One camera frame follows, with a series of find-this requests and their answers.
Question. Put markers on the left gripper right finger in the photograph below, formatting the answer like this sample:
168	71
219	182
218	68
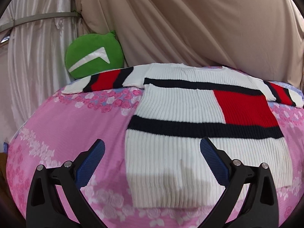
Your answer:
260	206

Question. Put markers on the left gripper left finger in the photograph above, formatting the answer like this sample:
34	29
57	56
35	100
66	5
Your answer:
55	198

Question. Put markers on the white red black knit sweater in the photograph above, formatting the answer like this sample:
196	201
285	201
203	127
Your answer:
179	107

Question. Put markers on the pink floral bed quilt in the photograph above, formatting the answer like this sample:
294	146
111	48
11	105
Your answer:
66	125

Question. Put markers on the green round plush pillow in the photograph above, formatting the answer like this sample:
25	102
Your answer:
93	53

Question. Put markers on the beige draped curtain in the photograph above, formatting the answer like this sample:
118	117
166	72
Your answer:
263	38

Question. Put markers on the grey curved curtain rail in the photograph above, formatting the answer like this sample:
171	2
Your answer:
36	17

